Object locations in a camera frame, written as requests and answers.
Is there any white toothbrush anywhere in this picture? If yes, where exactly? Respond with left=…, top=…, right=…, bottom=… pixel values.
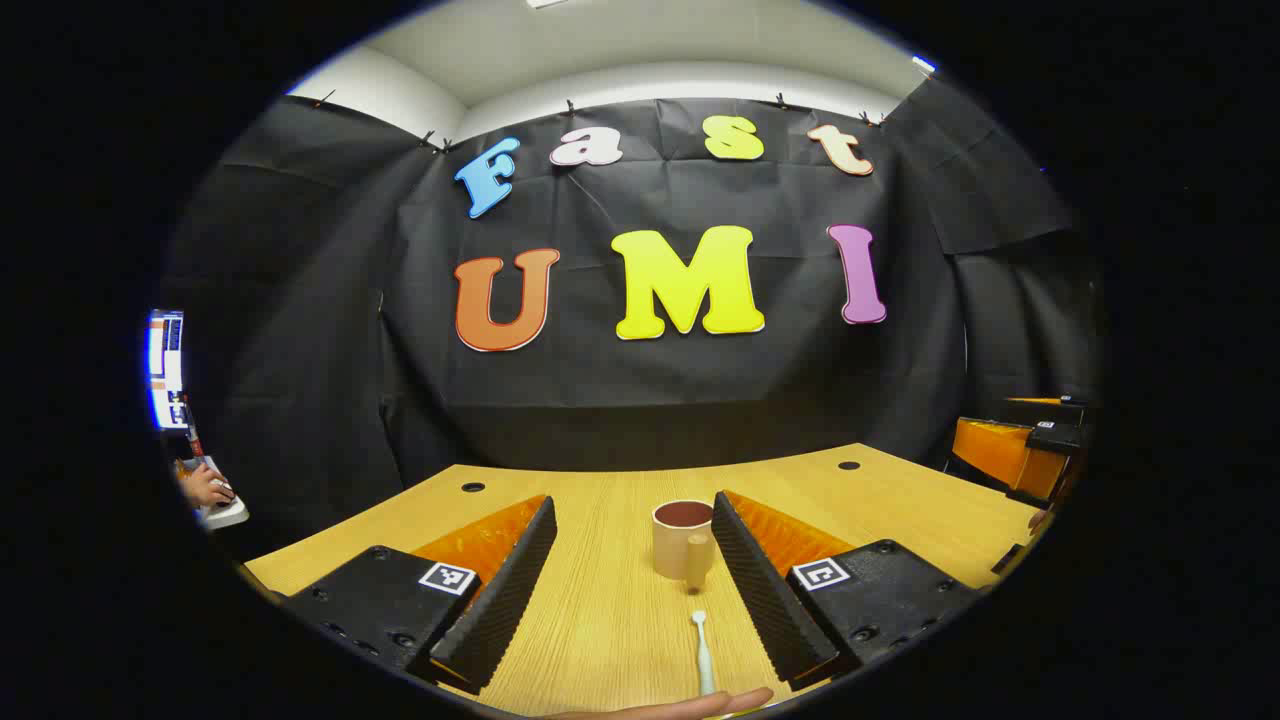
left=690, top=611, right=718, bottom=698

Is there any black backdrop cloth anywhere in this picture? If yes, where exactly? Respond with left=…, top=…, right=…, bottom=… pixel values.
left=160, top=75, right=1106, bottom=561

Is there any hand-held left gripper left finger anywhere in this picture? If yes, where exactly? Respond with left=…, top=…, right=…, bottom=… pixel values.
left=283, top=494, right=559, bottom=696

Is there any beige cup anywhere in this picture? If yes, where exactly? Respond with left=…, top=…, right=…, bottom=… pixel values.
left=652, top=500, right=717, bottom=593

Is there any computer monitor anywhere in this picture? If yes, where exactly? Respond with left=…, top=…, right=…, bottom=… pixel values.
left=148, top=309, right=188, bottom=432

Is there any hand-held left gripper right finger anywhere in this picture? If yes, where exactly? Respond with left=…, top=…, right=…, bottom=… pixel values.
left=710, top=489, right=981, bottom=693

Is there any wooden desktop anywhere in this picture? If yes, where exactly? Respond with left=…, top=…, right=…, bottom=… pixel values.
left=243, top=442, right=1047, bottom=719

